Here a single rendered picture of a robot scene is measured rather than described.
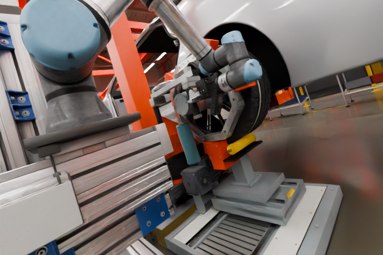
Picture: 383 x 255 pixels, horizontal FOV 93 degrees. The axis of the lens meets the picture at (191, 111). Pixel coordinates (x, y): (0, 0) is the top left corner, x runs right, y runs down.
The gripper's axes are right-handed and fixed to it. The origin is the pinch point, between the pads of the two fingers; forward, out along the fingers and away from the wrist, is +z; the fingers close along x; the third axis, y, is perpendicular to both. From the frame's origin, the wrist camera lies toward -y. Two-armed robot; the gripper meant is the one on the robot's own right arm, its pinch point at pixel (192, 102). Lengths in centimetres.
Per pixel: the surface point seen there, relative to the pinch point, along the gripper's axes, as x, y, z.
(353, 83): -400, -39, -15
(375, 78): -399, -42, -45
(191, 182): -13, -49, 40
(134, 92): -1, 23, 56
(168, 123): -22, -6, 57
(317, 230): -27, -75, -25
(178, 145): -23, -25, 55
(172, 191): -12, -58, 66
